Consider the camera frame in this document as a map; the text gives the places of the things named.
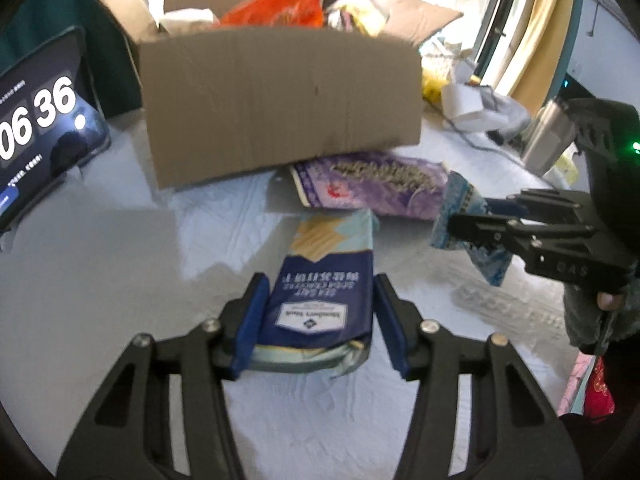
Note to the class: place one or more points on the white tissue roll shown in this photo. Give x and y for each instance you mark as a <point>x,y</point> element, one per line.
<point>467,102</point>

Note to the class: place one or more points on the teal curtain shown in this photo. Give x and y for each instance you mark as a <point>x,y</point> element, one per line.
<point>60,10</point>
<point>572,35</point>

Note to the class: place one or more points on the black tablet with clock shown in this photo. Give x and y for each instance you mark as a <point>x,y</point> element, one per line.
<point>45,125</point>

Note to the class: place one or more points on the steel thermos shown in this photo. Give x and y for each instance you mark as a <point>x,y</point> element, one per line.
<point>547,137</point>

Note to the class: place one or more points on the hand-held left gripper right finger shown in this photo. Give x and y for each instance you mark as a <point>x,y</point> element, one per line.
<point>392,325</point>

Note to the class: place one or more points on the person's right hand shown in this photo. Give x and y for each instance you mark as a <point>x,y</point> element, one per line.
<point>611,301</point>

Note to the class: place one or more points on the small yellow packet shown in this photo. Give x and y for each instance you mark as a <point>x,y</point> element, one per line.
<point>434,85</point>

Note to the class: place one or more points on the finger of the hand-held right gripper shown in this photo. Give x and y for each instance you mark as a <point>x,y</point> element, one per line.
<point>545,205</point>
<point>500,232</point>

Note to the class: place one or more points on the red printed cloth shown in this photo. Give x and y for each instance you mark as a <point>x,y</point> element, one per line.
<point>597,390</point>

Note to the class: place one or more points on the light blue patterned packet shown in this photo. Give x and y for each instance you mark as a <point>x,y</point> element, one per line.
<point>460,200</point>

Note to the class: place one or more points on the purple snack packet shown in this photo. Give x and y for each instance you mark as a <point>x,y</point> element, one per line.
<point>370,185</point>

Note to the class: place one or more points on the dark blue cracker packet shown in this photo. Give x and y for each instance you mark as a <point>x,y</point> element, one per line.
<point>315,300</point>

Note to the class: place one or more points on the yellow black snack packet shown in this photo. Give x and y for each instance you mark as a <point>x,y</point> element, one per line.
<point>357,12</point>

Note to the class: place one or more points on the beige snack packet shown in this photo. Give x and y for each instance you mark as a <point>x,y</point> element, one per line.
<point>185,21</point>

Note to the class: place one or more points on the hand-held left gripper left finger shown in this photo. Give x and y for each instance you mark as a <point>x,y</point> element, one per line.
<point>247,325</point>

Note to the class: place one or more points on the grey cloth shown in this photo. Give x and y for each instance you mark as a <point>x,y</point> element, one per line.
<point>507,117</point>

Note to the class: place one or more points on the person's right forearm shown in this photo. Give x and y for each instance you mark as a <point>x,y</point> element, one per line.
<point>585,322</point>

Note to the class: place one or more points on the cardboard box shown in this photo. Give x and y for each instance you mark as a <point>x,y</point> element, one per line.
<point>280,105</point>

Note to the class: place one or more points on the yellow curtain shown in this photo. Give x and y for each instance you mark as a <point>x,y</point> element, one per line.
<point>537,25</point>

